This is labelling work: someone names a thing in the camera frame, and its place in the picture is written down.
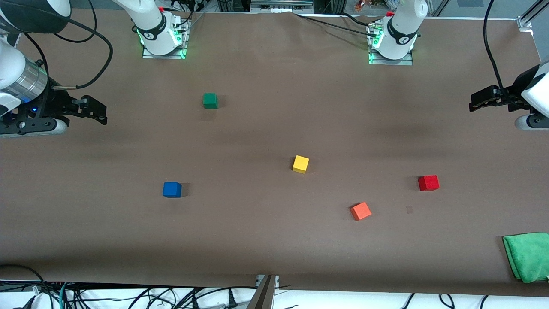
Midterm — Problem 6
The metal rail with sockets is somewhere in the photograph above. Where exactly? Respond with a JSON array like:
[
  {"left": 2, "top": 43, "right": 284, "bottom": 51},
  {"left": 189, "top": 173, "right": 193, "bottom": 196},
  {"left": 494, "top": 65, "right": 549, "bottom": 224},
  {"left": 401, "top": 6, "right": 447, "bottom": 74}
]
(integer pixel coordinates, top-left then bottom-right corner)
[{"left": 250, "top": 0, "right": 314, "bottom": 12}]

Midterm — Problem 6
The green folded cloth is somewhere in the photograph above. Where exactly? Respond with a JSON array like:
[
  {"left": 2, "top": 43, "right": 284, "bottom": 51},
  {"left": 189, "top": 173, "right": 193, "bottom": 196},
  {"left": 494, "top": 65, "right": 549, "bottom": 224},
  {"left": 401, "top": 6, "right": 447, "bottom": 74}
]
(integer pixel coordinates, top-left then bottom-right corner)
[{"left": 502, "top": 232, "right": 549, "bottom": 284}]

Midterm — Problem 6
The orange cube block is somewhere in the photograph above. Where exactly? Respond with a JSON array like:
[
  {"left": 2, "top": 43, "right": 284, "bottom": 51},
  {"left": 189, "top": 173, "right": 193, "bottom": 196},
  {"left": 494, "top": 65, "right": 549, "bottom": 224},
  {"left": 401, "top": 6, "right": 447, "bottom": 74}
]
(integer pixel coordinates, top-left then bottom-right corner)
[{"left": 350, "top": 201, "right": 372, "bottom": 221}]

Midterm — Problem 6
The black cable on table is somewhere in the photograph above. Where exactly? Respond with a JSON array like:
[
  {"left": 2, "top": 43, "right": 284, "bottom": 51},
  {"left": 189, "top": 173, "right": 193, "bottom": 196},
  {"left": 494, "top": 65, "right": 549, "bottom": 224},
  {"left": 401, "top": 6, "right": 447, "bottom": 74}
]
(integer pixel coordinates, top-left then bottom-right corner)
[{"left": 293, "top": 12, "right": 383, "bottom": 37}]

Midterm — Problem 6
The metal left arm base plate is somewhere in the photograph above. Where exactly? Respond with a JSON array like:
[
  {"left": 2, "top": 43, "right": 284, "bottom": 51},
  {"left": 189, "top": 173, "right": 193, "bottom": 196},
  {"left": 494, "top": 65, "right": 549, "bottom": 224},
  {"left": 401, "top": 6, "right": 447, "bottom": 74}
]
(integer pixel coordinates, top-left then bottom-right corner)
[{"left": 367, "top": 22, "right": 414, "bottom": 66}]

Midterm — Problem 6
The aluminium frame profile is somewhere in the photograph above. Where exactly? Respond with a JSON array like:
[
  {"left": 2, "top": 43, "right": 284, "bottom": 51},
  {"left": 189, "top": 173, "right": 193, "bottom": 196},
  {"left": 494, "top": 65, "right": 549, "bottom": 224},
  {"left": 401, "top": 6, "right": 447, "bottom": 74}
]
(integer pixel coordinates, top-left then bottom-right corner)
[{"left": 516, "top": 0, "right": 549, "bottom": 30}]

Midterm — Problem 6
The thick black looped cable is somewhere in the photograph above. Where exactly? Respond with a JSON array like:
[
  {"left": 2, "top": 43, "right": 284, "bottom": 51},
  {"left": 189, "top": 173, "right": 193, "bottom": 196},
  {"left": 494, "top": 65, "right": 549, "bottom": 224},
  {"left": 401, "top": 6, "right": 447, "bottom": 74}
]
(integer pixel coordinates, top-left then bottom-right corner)
[{"left": 0, "top": 264, "right": 47, "bottom": 297}]

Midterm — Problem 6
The yellow cube block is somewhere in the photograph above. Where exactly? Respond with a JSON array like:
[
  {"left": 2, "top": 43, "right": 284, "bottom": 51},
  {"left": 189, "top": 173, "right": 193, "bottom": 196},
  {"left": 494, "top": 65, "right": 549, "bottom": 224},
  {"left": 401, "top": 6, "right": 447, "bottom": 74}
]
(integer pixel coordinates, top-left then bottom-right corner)
[{"left": 292, "top": 155, "right": 310, "bottom": 174}]

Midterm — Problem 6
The red cube block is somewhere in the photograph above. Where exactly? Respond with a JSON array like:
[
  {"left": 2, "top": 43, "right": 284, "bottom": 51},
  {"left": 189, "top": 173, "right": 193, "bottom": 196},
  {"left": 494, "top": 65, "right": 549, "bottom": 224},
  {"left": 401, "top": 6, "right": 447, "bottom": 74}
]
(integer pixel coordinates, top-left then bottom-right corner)
[{"left": 418, "top": 175, "right": 440, "bottom": 192}]

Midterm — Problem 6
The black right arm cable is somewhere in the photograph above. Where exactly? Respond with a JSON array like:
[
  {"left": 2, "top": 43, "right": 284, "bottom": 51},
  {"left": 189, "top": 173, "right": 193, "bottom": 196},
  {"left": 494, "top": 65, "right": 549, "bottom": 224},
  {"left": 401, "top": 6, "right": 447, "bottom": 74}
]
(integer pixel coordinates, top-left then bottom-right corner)
[{"left": 24, "top": 0, "right": 114, "bottom": 90}]

